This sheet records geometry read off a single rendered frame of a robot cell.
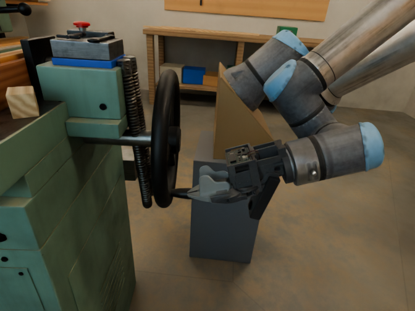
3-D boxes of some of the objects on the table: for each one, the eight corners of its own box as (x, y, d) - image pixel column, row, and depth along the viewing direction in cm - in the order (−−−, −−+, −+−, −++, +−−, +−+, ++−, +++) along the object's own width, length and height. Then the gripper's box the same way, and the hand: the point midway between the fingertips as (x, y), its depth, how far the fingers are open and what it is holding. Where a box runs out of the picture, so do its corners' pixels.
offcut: (13, 110, 41) (7, 87, 39) (38, 107, 43) (33, 85, 41) (13, 119, 38) (5, 95, 36) (39, 116, 39) (33, 92, 38)
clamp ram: (74, 95, 48) (64, 42, 44) (33, 92, 48) (18, 39, 43) (92, 83, 56) (85, 37, 51) (57, 81, 55) (47, 35, 51)
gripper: (278, 132, 53) (179, 158, 55) (291, 153, 45) (175, 182, 47) (283, 167, 57) (191, 189, 59) (297, 192, 49) (189, 216, 51)
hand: (194, 195), depth 54 cm, fingers closed
